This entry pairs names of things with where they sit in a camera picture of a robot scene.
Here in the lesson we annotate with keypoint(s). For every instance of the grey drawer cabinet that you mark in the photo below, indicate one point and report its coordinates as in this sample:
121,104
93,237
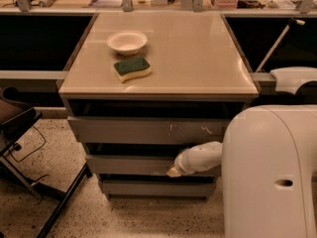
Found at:
197,73

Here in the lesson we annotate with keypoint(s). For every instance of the grey bottom drawer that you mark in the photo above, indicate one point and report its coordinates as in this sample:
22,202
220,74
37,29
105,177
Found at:
160,186

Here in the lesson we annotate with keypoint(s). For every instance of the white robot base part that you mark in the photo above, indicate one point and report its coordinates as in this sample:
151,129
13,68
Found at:
290,79

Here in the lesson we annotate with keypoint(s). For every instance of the black chair left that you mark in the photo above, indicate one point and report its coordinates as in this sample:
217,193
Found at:
17,117

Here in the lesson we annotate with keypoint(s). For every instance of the green yellow sponge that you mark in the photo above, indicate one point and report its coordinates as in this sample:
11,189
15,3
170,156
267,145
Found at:
132,68

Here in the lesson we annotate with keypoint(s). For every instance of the white bowl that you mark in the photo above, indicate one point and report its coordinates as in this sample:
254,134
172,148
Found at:
127,43

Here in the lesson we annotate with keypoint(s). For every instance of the grey top drawer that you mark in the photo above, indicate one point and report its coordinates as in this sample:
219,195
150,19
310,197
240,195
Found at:
157,131

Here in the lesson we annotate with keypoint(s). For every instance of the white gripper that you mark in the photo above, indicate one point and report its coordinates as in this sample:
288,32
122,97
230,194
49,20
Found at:
182,163

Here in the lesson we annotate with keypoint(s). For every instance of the grey drawer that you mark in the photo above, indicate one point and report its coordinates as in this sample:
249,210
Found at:
157,131
160,186
129,165

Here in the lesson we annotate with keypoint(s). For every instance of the purple booklet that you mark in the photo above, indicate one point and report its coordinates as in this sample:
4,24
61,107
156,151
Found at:
105,3

